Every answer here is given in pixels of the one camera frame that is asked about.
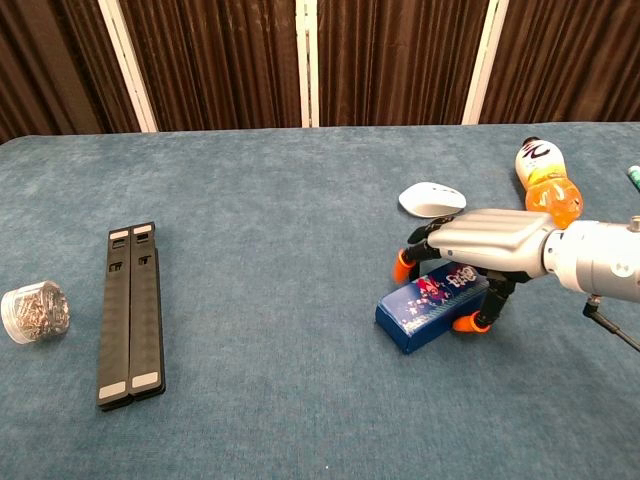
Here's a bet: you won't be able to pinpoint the dark brown curtain panel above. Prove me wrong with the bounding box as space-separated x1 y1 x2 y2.
115 0 303 134
317 0 490 129
479 0 640 126
0 0 144 146

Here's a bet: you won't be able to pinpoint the blue cardboard glasses case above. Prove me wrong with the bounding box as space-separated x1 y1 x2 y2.
374 262 491 355

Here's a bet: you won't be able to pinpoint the orange drink plastic bottle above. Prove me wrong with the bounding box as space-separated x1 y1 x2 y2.
514 135 585 230

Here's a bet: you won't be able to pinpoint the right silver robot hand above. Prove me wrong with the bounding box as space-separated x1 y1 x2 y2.
392 208 559 335

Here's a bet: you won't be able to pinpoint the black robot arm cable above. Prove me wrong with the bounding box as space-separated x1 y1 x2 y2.
582 294 640 351

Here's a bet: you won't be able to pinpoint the teal felt table cover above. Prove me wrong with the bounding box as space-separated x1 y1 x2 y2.
0 121 640 480

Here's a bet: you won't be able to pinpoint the white computer mouse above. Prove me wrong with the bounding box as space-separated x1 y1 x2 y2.
397 181 468 218

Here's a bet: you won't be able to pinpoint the clear jar of metal clips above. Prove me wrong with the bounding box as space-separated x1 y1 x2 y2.
0 279 71 346

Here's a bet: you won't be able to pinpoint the white partition frame post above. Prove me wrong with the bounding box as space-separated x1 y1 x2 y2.
97 0 159 134
460 0 507 126
295 0 320 129

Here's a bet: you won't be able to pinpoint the black folding laptop stand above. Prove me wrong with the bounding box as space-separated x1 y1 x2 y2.
94 221 167 412

